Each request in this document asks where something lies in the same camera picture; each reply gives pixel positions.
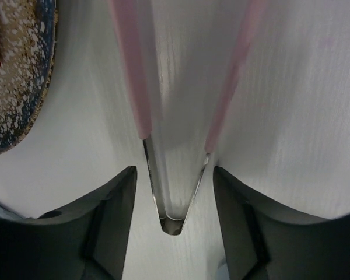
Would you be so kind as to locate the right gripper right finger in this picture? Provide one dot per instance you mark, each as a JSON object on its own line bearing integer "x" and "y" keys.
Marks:
{"x": 264, "y": 239}

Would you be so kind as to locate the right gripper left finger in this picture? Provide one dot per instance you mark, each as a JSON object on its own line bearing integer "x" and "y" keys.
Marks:
{"x": 84, "y": 239}

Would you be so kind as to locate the pink handled metal tongs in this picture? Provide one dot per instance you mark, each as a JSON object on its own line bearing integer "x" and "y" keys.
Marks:
{"x": 127, "y": 33}

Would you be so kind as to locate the speckled round plate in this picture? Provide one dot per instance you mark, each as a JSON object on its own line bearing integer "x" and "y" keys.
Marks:
{"x": 28, "y": 39}

